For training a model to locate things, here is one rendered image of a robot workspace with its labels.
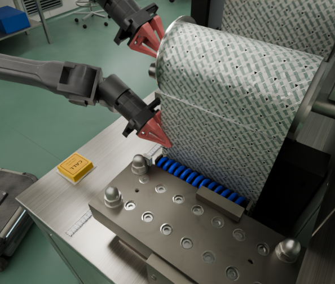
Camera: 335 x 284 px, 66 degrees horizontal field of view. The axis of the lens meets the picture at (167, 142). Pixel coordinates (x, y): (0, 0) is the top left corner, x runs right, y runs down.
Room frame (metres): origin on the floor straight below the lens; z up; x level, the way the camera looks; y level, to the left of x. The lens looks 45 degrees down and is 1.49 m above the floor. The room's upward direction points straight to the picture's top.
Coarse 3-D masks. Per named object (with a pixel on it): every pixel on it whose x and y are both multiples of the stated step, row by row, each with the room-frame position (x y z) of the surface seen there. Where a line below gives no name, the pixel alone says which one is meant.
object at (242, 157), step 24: (168, 96) 0.41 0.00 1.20; (168, 120) 0.41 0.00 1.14; (192, 120) 0.38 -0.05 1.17; (216, 120) 0.35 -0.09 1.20; (192, 144) 0.37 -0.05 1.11; (216, 144) 0.35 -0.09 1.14; (240, 144) 0.32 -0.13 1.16; (264, 144) 0.30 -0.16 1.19; (192, 168) 0.37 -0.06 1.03; (216, 168) 0.34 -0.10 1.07; (240, 168) 0.31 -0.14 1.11; (264, 168) 0.29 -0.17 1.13; (240, 192) 0.31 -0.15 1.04
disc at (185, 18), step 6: (180, 18) 0.47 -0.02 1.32; (186, 18) 0.49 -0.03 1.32; (192, 18) 0.51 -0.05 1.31; (174, 24) 0.46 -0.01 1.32; (168, 30) 0.44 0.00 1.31; (168, 36) 0.44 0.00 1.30; (162, 42) 0.43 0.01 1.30; (162, 48) 0.43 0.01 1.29; (162, 54) 0.43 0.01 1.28; (156, 60) 0.42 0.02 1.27; (156, 66) 0.41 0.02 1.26; (156, 72) 0.41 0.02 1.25; (156, 78) 0.41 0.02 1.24
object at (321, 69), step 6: (324, 66) 0.33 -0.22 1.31; (318, 72) 0.32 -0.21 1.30; (318, 78) 0.31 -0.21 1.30; (312, 84) 0.31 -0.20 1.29; (312, 90) 0.30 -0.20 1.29; (306, 96) 0.30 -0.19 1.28; (306, 102) 0.29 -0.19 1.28; (300, 108) 0.29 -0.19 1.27; (300, 114) 0.29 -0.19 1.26; (294, 120) 0.29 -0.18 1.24; (300, 120) 0.29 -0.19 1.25; (294, 126) 0.29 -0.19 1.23; (294, 132) 0.30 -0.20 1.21
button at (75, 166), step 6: (72, 156) 0.51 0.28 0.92; (78, 156) 0.51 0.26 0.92; (66, 162) 0.48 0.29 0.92; (72, 162) 0.48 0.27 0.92; (78, 162) 0.48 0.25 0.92; (84, 162) 0.48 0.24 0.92; (90, 162) 0.49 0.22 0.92; (60, 168) 0.46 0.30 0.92; (66, 168) 0.46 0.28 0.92; (72, 168) 0.46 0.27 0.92; (78, 168) 0.46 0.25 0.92; (84, 168) 0.46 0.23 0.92; (90, 168) 0.48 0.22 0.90; (66, 174) 0.45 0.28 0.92; (72, 174) 0.44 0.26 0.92; (78, 174) 0.45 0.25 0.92; (84, 174) 0.46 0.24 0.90; (72, 180) 0.44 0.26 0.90
